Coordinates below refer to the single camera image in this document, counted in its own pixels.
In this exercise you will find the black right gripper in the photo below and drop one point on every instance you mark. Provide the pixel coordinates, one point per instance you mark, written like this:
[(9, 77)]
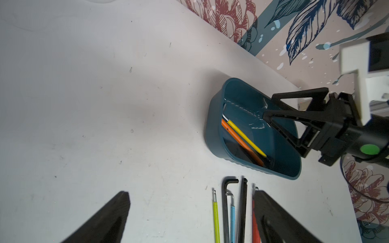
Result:
[(331, 126)]

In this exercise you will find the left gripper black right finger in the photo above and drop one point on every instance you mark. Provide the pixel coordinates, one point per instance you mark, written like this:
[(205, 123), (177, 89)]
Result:
[(276, 225)]

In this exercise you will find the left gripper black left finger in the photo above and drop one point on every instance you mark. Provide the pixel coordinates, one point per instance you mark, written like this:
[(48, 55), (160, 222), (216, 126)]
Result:
[(107, 225)]

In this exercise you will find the red sleeved hex key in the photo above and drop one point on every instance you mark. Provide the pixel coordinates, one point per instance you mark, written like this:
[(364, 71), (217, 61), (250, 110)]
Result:
[(255, 231)]

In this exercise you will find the long black hex key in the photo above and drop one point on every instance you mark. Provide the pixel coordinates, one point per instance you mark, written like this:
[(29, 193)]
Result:
[(242, 211)]

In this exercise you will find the light blue sleeved hex key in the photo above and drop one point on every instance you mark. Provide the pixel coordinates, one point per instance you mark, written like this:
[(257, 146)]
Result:
[(233, 217)]

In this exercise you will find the orange sleeved hex key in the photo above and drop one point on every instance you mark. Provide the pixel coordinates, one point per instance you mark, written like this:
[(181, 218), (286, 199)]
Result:
[(251, 151)]

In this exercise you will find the yellow sleeved hex key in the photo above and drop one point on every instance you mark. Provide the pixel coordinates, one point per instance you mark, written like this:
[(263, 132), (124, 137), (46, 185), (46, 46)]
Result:
[(236, 129)]

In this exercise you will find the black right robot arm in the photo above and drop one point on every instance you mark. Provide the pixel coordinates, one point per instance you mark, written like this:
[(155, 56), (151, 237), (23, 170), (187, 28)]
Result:
[(368, 59)]

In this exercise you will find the green sleeved hex key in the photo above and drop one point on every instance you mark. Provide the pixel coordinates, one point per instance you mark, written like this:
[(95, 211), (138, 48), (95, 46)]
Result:
[(215, 216)]

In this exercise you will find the teal plastic storage box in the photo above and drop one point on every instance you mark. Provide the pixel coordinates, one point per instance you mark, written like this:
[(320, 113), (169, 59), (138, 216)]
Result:
[(244, 105)]

